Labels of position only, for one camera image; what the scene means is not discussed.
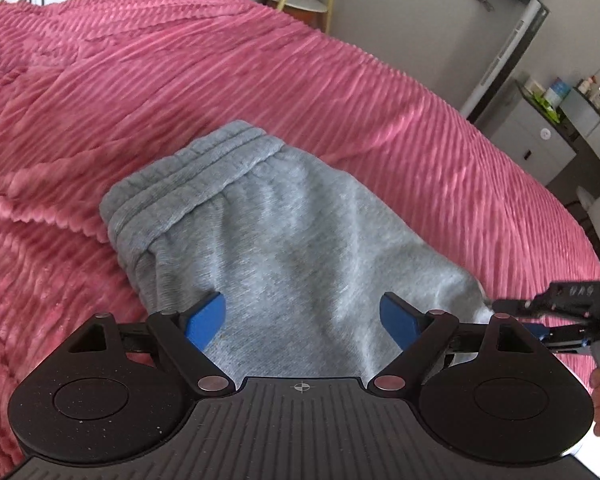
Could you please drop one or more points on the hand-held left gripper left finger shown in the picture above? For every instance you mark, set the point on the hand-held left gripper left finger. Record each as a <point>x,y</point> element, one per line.
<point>206,317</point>

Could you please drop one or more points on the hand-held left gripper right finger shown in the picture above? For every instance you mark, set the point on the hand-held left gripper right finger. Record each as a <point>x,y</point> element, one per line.
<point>399,317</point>

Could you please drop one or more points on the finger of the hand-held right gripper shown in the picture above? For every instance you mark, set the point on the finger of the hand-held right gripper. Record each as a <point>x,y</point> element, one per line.
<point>555,297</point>
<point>562,339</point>

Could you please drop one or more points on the grey pants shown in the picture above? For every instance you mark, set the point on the grey pants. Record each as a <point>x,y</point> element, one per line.
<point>290,240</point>

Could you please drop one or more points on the white cabinet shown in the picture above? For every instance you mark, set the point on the white cabinet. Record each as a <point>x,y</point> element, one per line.
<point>530,135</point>

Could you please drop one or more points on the glass top desk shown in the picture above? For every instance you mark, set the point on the glass top desk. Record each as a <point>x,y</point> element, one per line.
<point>592,115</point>

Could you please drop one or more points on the blue white box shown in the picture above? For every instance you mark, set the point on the blue white box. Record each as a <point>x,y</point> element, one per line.
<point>556,92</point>

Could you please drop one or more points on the white tower air conditioner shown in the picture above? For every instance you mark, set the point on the white tower air conditioner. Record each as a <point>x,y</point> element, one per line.
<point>510,60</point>

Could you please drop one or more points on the pink ribbed blanket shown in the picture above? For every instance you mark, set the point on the pink ribbed blanket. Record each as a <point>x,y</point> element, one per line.
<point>330,85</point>

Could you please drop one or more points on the small round side table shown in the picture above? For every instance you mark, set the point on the small round side table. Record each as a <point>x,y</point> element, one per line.
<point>300,7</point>

